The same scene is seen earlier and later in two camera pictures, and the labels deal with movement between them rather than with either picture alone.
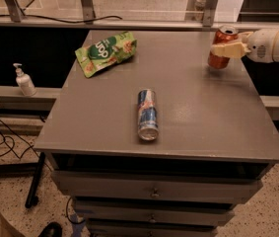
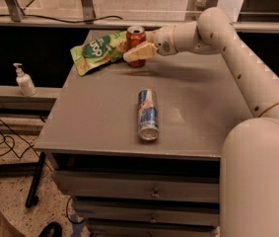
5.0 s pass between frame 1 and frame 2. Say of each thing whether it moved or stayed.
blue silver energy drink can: stayed
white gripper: moved
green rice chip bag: moved
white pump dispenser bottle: stayed
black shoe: stayed
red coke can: moved
